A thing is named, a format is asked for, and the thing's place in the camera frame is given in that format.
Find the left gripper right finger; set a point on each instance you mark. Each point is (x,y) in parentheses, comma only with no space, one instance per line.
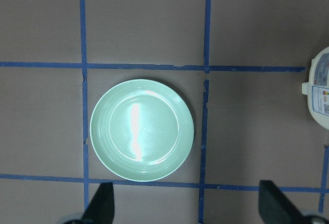
(275,207)

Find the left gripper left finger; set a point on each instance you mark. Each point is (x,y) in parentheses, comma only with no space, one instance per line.
(101,209)

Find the white rice cooker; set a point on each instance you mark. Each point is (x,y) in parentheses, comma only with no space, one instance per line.
(316,89)

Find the green plate robot left side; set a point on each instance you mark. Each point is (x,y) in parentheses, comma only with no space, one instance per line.
(141,130)

